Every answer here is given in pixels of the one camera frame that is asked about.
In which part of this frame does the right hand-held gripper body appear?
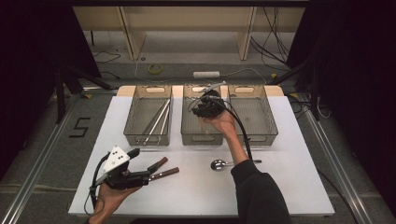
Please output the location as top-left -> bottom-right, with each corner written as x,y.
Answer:
191,81 -> 228,119

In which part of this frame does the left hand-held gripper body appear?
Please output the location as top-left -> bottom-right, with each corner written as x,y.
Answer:
100,145 -> 132,190

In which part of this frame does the wooden handle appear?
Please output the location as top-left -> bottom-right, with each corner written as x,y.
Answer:
148,166 -> 180,182

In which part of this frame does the mesh bin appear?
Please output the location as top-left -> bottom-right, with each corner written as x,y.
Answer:
227,84 -> 279,147
180,84 -> 226,147
123,84 -> 173,147

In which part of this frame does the white chopstick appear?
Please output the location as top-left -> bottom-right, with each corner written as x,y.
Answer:
142,98 -> 172,147
157,105 -> 171,146

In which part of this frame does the metal spoon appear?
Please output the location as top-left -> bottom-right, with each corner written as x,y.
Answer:
210,159 -> 263,171

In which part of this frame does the person's right hand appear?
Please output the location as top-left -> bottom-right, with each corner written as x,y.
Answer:
204,109 -> 238,139

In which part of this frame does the person's left hand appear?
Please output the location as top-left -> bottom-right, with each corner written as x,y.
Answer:
88,181 -> 141,224

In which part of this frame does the white power strip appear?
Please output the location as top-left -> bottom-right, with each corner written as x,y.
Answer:
192,71 -> 221,79

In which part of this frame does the yellow tape roll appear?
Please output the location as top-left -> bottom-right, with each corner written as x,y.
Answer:
147,63 -> 163,76

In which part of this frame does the black metal stand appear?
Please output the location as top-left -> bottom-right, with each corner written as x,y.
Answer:
55,64 -> 115,124
267,59 -> 321,120

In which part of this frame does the white table cover sheet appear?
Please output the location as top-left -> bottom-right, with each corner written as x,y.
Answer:
68,95 -> 335,217

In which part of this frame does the beige wooden shelf unit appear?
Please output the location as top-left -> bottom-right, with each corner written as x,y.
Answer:
73,6 -> 306,62

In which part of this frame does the black curtain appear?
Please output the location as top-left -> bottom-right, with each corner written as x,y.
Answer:
286,0 -> 396,213
0,0 -> 101,175

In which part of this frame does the left hand-held gripper cable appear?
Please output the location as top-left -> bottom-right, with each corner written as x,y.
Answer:
83,151 -> 111,217

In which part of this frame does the hand-held gripper cable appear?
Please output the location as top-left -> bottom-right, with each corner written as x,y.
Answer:
186,94 -> 254,161
83,151 -> 111,217

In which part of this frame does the right hand-held gripper cable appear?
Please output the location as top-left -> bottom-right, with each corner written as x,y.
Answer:
186,94 -> 254,161

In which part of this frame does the white power cable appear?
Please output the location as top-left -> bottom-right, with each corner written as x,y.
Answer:
134,60 -> 269,85

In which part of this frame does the aluminium floor rail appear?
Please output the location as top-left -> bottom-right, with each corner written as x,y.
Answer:
0,92 -> 78,224
303,108 -> 375,224

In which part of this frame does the hanging black cable bundle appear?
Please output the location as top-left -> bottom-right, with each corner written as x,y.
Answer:
250,7 -> 292,68

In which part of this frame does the black floor cable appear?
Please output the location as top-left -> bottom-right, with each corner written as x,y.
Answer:
317,169 -> 361,224

